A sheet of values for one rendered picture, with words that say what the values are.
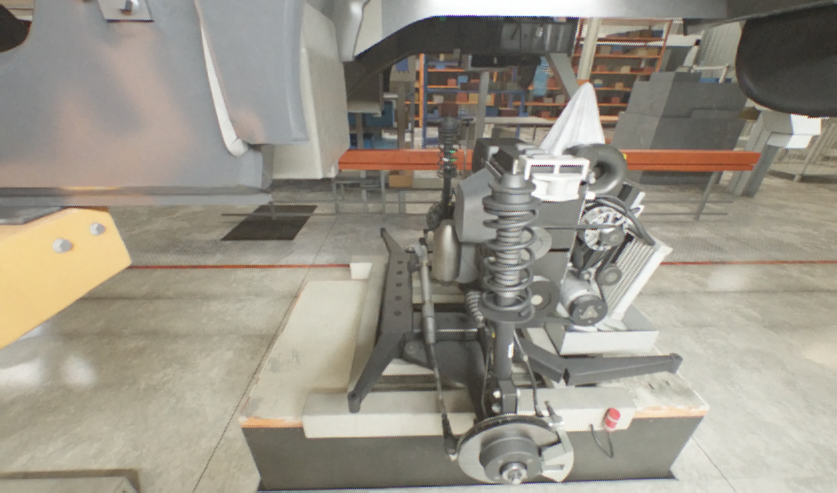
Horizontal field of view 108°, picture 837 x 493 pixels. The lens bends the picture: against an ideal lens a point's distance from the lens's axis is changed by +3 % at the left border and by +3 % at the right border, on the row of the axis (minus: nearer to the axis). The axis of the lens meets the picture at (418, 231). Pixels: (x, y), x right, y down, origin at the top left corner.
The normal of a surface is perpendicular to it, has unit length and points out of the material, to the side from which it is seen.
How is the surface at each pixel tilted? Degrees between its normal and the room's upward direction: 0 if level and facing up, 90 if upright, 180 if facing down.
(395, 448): 90
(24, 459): 0
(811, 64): 88
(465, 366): 9
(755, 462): 0
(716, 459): 0
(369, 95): 90
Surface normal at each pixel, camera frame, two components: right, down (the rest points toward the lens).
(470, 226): -0.33, 0.41
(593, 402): 0.01, -0.90
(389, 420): 0.03, 0.44
